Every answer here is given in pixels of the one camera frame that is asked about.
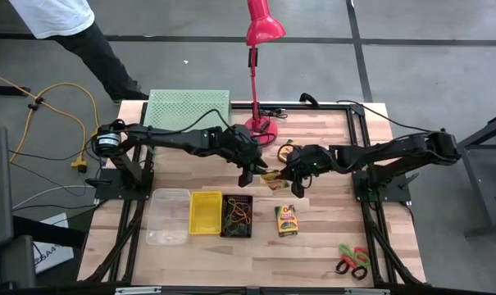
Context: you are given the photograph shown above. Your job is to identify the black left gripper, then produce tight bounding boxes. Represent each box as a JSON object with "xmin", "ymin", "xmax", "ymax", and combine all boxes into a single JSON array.
[{"xmin": 221, "ymin": 124, "xmax": 271, "ymax": 188}]

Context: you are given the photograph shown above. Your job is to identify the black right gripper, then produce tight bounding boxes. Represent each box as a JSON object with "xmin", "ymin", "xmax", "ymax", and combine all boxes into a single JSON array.
[{"xmin": 273, "ymin": 143, "xmax": 335, "ymax": 199}]

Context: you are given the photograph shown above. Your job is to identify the yellow green crayon box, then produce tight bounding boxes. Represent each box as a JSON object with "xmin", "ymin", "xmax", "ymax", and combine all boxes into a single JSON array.
[
  {"xmin": 259, "ymin": 169, "xmax": 293, "ymax": 193},
  {"xmin": 276, "ymin": 138, "xmax": 303, "ymax": 164},
  {"xmin": 274, "ymin": 203, "xmax": 299, "ymax": 238}
]

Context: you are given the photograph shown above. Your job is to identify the orange rubber band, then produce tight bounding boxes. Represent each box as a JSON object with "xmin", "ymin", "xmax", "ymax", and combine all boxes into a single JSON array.
[{"xmin": 225, "ymin": 197, "xmax": 253, "ymax": 219}]

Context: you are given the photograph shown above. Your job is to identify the red rubber band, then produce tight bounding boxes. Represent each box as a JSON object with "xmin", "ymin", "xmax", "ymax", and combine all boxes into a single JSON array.
[{"xmin": 225, "ymin": 210, "xmax": 249, "ymax": 231}]

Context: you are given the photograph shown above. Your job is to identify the green coil wristband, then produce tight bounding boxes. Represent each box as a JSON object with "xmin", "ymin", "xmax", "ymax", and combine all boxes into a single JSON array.
[{"xmin": 338, "ymin": 243, "xmax": 372, "ymax": 268}]

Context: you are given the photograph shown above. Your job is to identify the red desk lamp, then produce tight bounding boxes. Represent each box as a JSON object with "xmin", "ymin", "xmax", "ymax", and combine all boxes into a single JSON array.
[{"xmin": 242, "ymin": 0, "xmax": 287, "ymax": 149}]

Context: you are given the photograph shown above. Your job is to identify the yellow plastic basket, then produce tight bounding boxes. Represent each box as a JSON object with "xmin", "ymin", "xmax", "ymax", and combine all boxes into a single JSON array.
[{"xmin": 189, "ymin": 190, "xmax": 224, "ymax": 236}]

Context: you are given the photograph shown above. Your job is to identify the black plastic basket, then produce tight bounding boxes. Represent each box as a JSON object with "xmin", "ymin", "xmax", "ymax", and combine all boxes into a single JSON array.
[{"xmin": 219, "ymin": 193, "xmax": 254, "ymax": 239}]

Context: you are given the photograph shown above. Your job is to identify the green perforated metal shelf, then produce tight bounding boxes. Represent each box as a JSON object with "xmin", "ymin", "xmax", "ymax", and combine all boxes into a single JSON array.
[{"xmin": 143, "ymin": 88, "xmax": 233, "ymax": 133}]

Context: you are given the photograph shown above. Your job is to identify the red coil wristband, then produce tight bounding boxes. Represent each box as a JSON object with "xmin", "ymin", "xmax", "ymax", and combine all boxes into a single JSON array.
[{"xmin": 340, "ymin": 246, "xmax": 371, "ymax": 268}]

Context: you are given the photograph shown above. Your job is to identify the clear plastic bin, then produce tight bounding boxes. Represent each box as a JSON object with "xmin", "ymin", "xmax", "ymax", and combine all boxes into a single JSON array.
[{"xmin": 145, "ymin": 188, "xmax": 192, "ymax": 247}]

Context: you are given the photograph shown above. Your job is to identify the black metal stand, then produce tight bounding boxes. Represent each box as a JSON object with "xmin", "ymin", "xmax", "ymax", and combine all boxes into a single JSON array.
[{"xmin": 444, "ymin": 111, "xmax": 496, "ymax": 239}]

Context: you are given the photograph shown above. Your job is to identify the white printed box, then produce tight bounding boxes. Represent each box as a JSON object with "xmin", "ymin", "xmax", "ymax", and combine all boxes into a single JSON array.
[{"xmin": 33, "ymin": 211, "xmax": 75, "ymax": 275}]

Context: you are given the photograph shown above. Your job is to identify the person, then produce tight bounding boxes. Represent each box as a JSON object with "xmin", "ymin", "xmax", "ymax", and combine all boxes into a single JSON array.
[{"xmin": 7, "ymin": 0, "xmax": 151, "ymax": 104}]

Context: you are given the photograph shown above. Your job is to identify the black flat bar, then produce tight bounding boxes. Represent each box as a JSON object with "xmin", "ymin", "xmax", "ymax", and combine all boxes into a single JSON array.
[{"xmin": 0, "ymin": 84, "xmax": 32, "ymax": 98}]

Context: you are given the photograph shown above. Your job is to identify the black lamp cord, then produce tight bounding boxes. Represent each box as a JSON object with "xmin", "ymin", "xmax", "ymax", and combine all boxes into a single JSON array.
[{"xmin": 262, "ymin": 106, "xmax": 289, "ymax": 120}]

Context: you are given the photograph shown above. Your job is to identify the black aluminium table frame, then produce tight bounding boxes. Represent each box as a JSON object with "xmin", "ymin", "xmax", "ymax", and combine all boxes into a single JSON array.
[{"xmin": 78, "ymin": 101, "xmax": 428, "ymax": 295}]

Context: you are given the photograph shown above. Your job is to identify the black hooked cable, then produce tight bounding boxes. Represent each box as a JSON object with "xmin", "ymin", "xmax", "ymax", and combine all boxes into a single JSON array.
[{"xmin": 298, "ymin": 92, "xmax": 321, "ymax": 108}]

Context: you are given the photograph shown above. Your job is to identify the long black cable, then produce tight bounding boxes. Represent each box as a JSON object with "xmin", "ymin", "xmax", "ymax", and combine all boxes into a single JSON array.
[{"xmin": 335, "ymin": 99, "xmax": 428, "ymax": 132}]

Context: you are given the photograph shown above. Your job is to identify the silver metal bracket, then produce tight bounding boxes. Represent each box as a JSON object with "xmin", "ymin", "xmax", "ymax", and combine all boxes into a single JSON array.
[
  {"xmin": 114, "ymin": 286, "xmax": 163, "ymax": 295},
  {"xmin": 344, "ymin": 288, "xmax": 391, "ymax": 295}
]

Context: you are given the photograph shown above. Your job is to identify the yellow extension cable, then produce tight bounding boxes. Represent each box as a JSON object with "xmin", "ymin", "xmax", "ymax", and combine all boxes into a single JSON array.
[{"xmin": 0, "ymin": 68, "xmax": 100, "ymax": 174}]

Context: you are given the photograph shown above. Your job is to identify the white cable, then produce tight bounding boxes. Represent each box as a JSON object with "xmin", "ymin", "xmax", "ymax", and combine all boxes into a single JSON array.
[{"xmin": 10, "ymin": 184, "xmax": 96, "ymax": 211}]

